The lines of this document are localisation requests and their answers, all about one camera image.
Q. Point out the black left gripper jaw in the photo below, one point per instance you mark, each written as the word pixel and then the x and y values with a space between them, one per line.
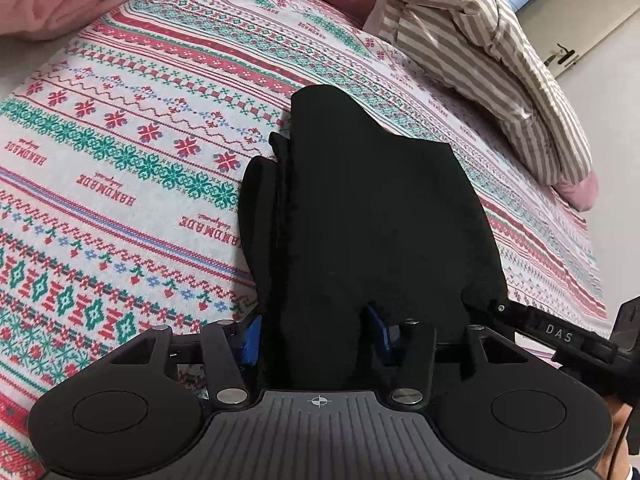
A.
pixel 554 332

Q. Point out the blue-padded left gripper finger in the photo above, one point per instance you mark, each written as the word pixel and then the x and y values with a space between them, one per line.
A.
pixel 405 353
pixel 230 357

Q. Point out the black pants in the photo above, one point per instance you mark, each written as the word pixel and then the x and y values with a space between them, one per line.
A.
pixel 347 214

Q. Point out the person's right hand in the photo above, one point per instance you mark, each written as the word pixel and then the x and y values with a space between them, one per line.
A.
pixel 615 462

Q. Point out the patterned knit-print bedsheet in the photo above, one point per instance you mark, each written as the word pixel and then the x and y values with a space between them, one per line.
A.
pixel 122 157

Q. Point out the beige striped duvet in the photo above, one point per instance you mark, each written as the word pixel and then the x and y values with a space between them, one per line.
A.
pixel 479 49

